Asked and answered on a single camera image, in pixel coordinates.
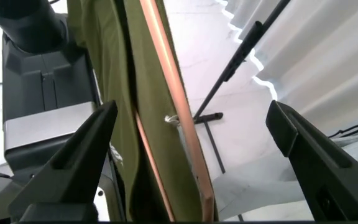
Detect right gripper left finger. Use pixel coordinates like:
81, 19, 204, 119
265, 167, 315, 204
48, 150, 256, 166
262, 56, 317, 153
7, 100, 119, 222

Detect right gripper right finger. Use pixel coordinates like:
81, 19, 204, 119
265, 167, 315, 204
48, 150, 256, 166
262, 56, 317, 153
265, 100, 358, 222

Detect pale grey shorts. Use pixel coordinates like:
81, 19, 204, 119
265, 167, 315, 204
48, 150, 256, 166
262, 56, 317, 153
212, 108, 358, 222

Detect green garment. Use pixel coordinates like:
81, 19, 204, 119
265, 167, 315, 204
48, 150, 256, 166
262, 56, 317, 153
67, 0, 219, 222

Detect pink clothes hanger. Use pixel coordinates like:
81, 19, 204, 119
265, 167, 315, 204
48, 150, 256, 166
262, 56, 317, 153
134, 0, 216, 222

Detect black clothes rack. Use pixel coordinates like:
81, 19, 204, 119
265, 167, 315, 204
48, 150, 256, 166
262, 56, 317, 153
192, 0, 291, 174

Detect white curtain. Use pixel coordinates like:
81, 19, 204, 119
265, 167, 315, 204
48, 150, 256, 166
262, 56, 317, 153
216, 0, 358, 134

